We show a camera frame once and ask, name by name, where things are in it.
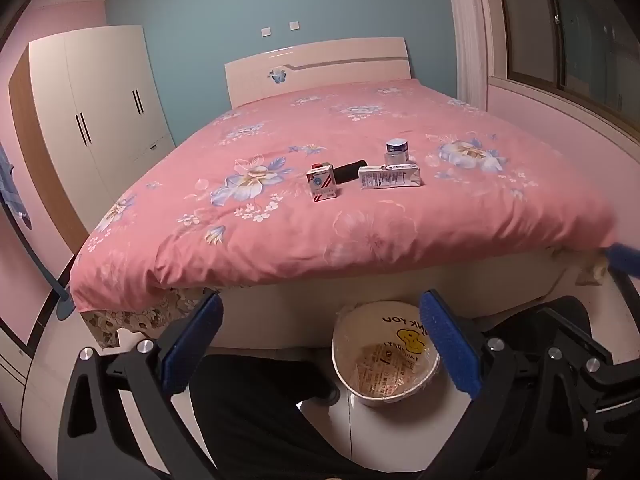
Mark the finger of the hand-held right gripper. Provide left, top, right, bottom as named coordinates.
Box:
left=540, top=296, right=640, bottom=411
left=605, top=242, right=640, bottom=311

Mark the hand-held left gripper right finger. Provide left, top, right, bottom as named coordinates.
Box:
left=419, top=289, right=590, bottom=480

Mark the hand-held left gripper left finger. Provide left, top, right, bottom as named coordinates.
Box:
left=57, top=290, right=226, bottom=480

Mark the white bin with bag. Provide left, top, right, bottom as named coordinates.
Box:
left=331, top=300, right=442, bottom=408

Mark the white long carton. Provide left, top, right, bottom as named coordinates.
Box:
left=358, top=164, right=422, bottom=191

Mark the black cylinder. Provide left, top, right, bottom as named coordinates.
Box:
left=332, top=159, right=368, bottom=186

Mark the red white small carton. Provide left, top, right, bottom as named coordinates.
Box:
left=306, top=161, right=337, bottom=204

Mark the beige floral bed sheet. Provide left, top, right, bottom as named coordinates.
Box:
left=80, top=287, right=221, bottom=350

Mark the blue grey pole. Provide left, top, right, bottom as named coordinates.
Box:
left=30, top=230, right=77, bottom=322

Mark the pink floral blanket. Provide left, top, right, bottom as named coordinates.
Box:
left=70, top=78, right=618, bottom=311

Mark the window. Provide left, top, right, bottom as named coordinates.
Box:
left=492, top=0, right=640, bottom=128

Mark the blue hanging cloth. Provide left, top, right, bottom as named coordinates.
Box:
left=0, top=142, right=32, bottom=231

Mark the white wardrobe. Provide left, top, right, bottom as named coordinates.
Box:
left=9, top=25, right=177, bottom=256

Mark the cream bed headboard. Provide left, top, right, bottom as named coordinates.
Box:
left=224, top=36, right=413, bottom=109

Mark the white bed frame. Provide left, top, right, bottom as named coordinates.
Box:
left=115, top=247, right=616, bottom=351

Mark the white ribbed wall trim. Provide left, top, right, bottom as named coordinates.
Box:
left=444, top=0, right=490, bottom=111

